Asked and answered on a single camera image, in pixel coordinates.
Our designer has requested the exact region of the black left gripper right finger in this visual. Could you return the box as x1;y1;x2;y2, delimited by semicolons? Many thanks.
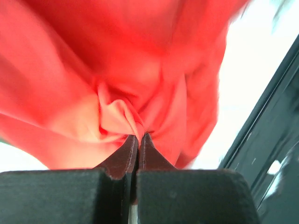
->
136;134;259;224

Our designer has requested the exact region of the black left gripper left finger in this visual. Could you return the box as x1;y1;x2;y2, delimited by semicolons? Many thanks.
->
0;135;138;224

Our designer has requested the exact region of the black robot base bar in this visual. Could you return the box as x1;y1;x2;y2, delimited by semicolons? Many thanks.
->
220;40;299;224

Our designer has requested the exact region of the red tank top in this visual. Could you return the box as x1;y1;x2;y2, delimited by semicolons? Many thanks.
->
0;0;247;169

